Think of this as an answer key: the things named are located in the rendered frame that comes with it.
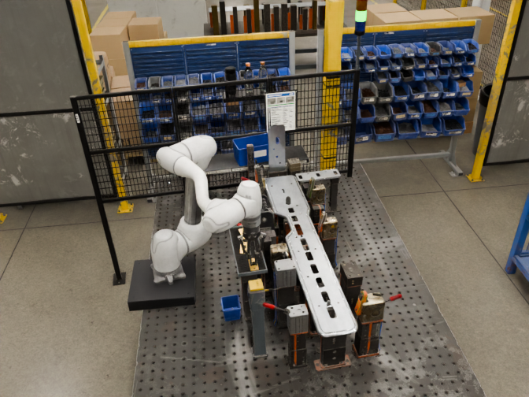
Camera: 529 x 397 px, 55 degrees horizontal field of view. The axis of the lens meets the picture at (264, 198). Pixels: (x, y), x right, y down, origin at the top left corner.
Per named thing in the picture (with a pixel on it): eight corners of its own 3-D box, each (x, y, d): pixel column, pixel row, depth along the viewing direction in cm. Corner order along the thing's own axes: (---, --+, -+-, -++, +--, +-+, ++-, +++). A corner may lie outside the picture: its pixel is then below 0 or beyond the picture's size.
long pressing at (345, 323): (366, 331, 225) (366, 328, 224) (316, 339, 222) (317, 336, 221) (294, 175, 338) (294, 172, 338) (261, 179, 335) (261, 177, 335)
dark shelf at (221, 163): (309, 162, 349) (309, 158, 348) (178, 178, 337) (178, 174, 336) (301, 148, 367) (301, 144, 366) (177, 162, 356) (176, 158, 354)
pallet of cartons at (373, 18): (442, 105, 663) (460, -2, 588) (471, 132, 597) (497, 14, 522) (353, 114, 651) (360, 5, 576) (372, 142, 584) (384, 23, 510)
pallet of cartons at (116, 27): (166, 112, 674) (153, 32, 616) (105, 115, 672) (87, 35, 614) (174, 79, 774) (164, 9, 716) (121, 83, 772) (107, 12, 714)
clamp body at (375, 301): (383, 356, 249) (391, 303, 229) (354, 361, 247) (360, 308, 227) (375, 339, 257) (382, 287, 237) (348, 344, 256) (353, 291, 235)
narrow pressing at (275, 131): (286, 170, 342) (285, 124, 323) (268, 172, 340) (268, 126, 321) (285, 169, 342) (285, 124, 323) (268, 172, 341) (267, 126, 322)
